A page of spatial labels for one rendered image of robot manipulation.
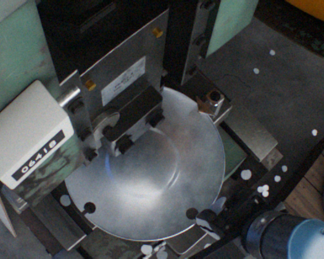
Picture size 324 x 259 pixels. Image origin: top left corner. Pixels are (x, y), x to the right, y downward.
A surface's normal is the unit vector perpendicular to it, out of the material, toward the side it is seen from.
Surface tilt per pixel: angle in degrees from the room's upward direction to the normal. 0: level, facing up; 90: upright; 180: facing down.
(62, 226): 0
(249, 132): 0
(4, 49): 90
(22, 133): 0
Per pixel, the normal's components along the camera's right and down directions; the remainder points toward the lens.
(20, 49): 0.68, 0.71
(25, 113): 0.05, -0.30
